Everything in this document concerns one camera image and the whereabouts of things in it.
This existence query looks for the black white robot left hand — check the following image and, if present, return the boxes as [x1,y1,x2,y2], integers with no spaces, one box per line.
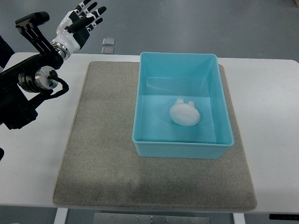
[51,0,107,59]

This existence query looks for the white bear toy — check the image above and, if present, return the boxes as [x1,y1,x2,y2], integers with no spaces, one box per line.
[169,98,201,127]

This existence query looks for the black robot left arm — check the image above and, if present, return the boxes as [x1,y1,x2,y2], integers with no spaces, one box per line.
[0,12,69,130]

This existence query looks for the blue plastic box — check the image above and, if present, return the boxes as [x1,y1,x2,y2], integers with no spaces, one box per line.
[132,52,235,159]

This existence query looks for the upper metal floor plate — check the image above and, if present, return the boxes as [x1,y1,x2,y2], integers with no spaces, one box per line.
[102,38,115,46]

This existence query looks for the metal floor plate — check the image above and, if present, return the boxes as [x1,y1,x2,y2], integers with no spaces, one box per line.
[102,38,115,46]
[101,47,114,55]

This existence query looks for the lower metal floor plate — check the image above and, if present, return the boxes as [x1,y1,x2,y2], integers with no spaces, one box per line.
[101,47,114,55]

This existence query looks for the grey felt mat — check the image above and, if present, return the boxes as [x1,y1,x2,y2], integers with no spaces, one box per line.
[53,62,257,212]

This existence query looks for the white left table leg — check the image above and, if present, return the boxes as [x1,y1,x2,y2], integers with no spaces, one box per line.
[54,208,68,224]

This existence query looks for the white table leg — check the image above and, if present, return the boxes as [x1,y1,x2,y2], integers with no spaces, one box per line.
[233,213,246,224]
[54,208,68,224]

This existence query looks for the white right table leg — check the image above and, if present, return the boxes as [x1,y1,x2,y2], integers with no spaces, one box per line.
[233,213,246,224]

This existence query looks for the black table control panel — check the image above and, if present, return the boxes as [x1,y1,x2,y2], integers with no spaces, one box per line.
[269,214,299,221]

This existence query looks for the metal base plate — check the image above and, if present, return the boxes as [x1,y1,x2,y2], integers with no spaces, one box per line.
[93,212,211,224]

